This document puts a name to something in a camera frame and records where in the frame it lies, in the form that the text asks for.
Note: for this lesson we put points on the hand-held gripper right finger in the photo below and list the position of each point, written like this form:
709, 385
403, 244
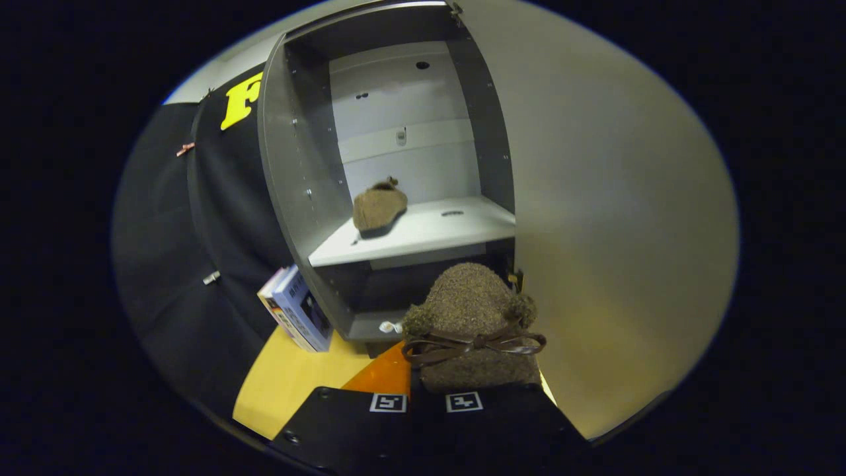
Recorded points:
502, 423

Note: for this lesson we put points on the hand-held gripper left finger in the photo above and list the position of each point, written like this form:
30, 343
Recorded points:
350, 423

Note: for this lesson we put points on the brown fuzzy shoe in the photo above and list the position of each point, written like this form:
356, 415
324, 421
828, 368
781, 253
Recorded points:
469, 297
378, 208

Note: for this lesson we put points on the metal door hinge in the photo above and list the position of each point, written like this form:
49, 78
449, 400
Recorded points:
455, 12
516, 279

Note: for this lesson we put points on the blue cover book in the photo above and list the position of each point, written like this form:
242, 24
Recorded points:
307, 314

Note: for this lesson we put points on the silver clip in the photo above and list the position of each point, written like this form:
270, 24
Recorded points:
211, 277

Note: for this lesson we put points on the black backdrop cloth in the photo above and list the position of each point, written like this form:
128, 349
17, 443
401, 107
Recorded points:
165, 264

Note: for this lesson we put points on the black binder clip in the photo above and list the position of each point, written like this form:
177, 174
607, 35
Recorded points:
206, 94

